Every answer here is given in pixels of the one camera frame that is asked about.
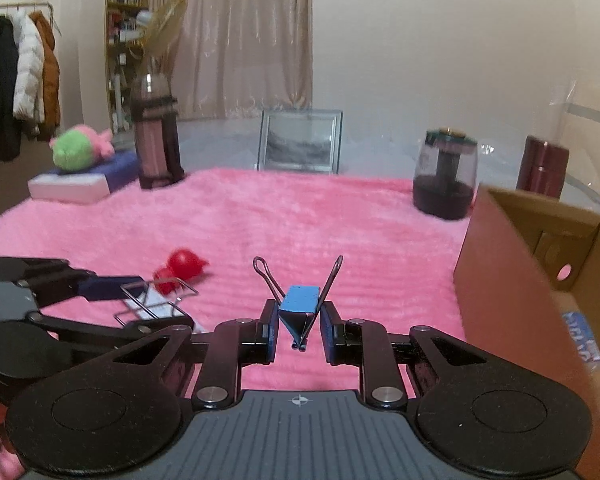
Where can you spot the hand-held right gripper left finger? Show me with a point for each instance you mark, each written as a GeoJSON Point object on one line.
{"type": "Point", "coordinates": [271, 332]}

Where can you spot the glass picture frame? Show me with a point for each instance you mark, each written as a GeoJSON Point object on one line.
{"type": "Point", "coordinates": [300, 142]}

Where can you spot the red plastic toy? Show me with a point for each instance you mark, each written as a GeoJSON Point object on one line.
{"type": "Point", "coordinates": [182, 265]}

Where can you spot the brown cardboard box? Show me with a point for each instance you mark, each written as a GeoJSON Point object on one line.
{"type": "Point", "coordinates": [500, 260]}

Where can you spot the green pink plush toy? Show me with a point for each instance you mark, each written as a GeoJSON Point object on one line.
{"type": "Point", "coordinates": [77, 152]}

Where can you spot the tall dark transparent bottle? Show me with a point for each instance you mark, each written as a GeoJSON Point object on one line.
{"type": "Point", "coordinates": [157, 135]}

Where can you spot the brown jacket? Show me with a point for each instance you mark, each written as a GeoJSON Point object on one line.
{"type": "Point", "coordinates": [51, 80]}

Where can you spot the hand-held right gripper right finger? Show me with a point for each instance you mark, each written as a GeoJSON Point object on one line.
{"type": "Point", "coordinates": [328, 335]}

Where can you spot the white purple flat box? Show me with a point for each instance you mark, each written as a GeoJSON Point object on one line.
{"type": "Point", "coordinates": [80, 185]}

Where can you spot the beige curtain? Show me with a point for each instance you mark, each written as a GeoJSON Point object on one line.
{"type": "Point", "coordinates": [240, 35]}

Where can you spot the metal clothes rack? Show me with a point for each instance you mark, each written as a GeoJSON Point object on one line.
{"type": "Point", "coordinates": [15, 6]}

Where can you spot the blue binder clip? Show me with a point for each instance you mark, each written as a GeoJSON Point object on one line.
{"type": "Point", "coordinates": [300, 302]}

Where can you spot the beige fan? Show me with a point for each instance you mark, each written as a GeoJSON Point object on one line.
{"type": "Point", "coordinates": [165, 27]}

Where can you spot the pink fluffy blanket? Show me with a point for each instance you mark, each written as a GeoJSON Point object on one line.
{"type": "Point", "coordinates": [330, 220]}

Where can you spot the wooden bookshelf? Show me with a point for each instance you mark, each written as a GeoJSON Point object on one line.
{"type": "Point", "coordinates": [125, 20]}

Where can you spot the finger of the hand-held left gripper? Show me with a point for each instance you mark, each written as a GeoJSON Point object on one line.
{"type": "Point", "coordinates": [95, 332]}
{"type": "Point", "coordinates": [105, 286]}

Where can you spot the blue white packet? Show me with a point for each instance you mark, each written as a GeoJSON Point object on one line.
{"type": "Point", "coordinates": [582, 340]}

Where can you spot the white puffer jacket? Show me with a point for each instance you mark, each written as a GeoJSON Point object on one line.
{"type": "Point", "coordinates": [29, 70]}

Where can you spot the dark tinted glass jar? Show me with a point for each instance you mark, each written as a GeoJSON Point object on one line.
{"type": "Point", "coordinates": [445, 185]}

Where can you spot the white binder clip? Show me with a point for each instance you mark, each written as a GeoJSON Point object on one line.
{"type": "Point", "coordinates": [157, 307]}

